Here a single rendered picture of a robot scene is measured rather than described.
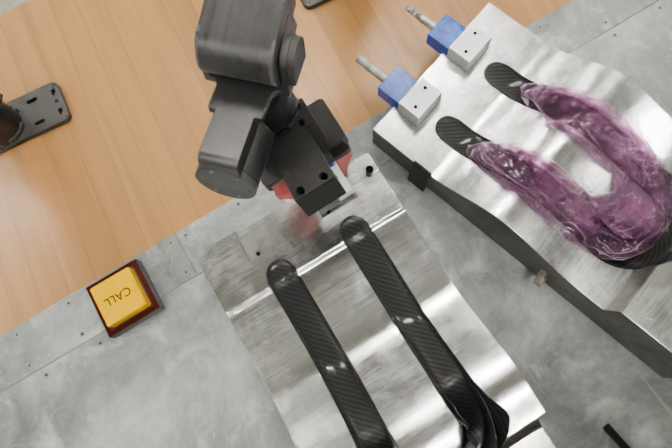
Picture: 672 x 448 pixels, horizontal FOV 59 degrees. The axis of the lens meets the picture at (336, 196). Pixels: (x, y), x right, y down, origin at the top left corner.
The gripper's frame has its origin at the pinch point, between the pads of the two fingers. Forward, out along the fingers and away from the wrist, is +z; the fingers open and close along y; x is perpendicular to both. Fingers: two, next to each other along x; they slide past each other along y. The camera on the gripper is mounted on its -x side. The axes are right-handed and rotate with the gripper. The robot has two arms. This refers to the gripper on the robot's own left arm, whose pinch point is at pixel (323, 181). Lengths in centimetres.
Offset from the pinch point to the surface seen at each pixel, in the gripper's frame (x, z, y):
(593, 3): 15, 18, 49
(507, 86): 6.1, 12.5, 28.3
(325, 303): -9.5, 9.0, -8.0
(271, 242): 1.2, 7.0, -10.5
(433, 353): -20.6, 12.6, 0.3
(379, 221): -4.0, 8.2, 3.1
